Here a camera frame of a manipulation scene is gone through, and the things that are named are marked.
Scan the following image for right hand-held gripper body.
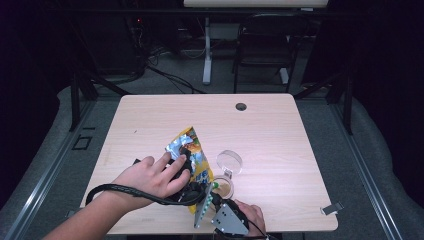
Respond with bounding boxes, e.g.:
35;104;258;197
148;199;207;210
210;198;251;238

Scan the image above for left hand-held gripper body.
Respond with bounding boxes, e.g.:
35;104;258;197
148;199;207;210
172;181;215;230

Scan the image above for colourful snack bag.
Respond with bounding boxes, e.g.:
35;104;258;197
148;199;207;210
165;125;221;214

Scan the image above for clear plastic jar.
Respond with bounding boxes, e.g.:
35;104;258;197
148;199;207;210
213;149;244;201

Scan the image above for person's right hand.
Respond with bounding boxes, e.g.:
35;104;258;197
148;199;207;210
234;199;268;239

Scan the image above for person's left hand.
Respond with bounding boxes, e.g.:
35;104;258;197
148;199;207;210
111;152;192;202

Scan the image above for white desk leg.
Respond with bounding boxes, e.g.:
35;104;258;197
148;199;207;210
201;16;214;86

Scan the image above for black chair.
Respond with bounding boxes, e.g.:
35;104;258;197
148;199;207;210
232;13;309;94

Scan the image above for right hand-held gripper black cable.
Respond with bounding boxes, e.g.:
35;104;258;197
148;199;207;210
246;218;279;240

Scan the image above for hand-held gripper black cable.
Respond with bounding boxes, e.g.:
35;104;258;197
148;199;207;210
246;218;279;240
85;183;208;207

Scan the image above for left hand-held gripper black cable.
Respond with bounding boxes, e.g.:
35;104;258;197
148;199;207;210
85;183;208;207

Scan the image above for black floor cables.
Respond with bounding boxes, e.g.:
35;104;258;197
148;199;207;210
146;64;206;95

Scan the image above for black frame strut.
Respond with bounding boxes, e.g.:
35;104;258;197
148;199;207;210
68;70;132;132
293;70;354;136

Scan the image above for aluminium floor rail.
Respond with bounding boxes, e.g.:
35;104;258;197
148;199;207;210
3;99;98;240
332;103;405;240

